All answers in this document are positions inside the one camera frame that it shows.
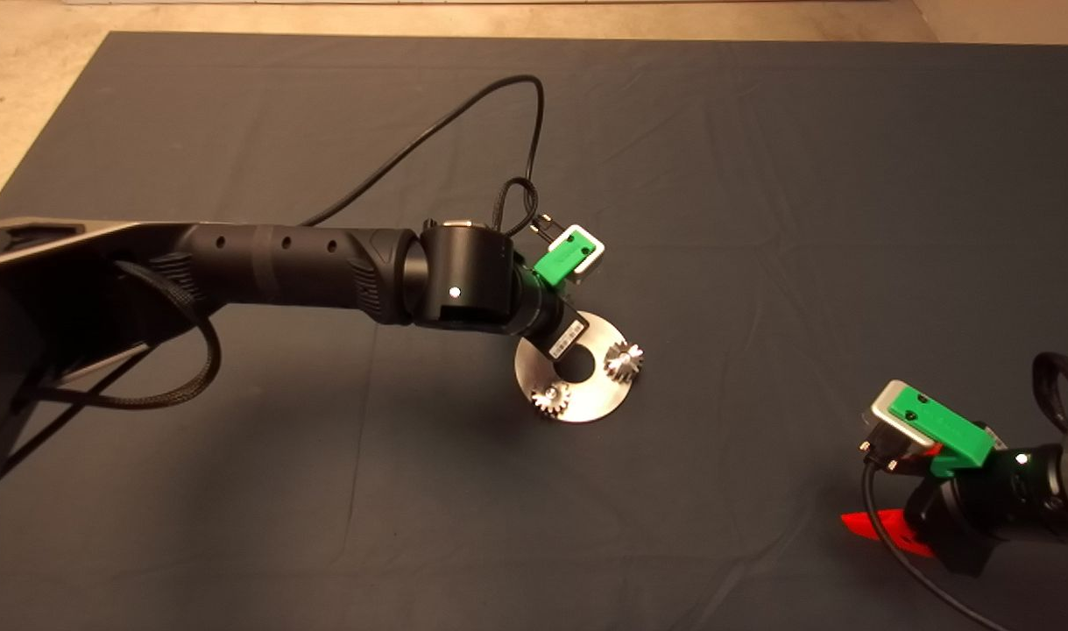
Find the green left camera mount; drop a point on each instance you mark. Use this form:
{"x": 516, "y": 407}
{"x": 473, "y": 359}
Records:
{"x": 558, "y": 258}

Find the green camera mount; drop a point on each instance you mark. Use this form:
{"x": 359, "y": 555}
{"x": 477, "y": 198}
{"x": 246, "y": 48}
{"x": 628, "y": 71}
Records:
{"x": 558, "y": 258}
{"x": 945, "y": 429}

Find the silver right camera box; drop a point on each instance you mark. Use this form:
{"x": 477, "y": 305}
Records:
{"x": 888, "y": 425}

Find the round metal carrier plate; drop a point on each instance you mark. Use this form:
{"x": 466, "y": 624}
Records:
{"x": 599, "y": 399}

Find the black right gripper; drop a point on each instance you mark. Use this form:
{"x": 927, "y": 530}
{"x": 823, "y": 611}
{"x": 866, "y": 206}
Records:
{"x": 980, "y": 517}

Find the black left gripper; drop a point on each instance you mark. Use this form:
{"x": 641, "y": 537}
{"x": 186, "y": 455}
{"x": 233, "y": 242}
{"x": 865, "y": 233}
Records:
{"x": 551, "y": 315}

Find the silver camera box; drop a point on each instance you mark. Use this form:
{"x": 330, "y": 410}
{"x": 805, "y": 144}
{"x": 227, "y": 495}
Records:
{"x": 593, "y": 258}
{"x": 888, "y": 425}

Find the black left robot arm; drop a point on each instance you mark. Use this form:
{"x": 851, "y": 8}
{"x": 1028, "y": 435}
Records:
{"x": 279, "y": 263}

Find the small steel planetary gear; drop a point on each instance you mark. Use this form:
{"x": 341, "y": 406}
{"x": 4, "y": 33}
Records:
{"x": 624, "y": 361}
{"x": 551, "y": 400}

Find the green right camera mount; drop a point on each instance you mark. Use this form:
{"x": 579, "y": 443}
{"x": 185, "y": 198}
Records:
{"x": 945, "y": 429}

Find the dark grey table cloth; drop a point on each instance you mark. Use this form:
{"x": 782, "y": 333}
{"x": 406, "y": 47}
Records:
{"x": 761, "y": 175}

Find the silver left camera box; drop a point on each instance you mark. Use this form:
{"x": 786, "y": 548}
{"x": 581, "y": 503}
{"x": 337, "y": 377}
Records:
{"x": 593, "y": 258}

